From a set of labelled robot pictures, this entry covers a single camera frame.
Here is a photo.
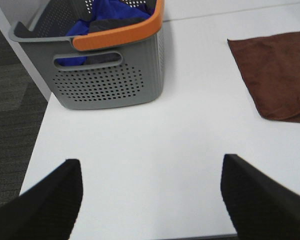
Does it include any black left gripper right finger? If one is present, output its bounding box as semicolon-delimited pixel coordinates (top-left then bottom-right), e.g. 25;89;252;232
220;154;300;240

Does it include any brown towel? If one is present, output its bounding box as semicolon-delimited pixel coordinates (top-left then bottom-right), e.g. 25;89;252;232
227;31;300;123

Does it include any grey basket with orange rim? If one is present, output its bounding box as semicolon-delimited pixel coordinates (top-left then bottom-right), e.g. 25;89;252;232
9;0;165;110

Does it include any blue cloth in basket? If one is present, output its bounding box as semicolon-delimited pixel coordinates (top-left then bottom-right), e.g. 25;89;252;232
57;0;152;68

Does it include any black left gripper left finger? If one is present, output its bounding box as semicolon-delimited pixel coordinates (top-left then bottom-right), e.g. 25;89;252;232
0;159;83;240

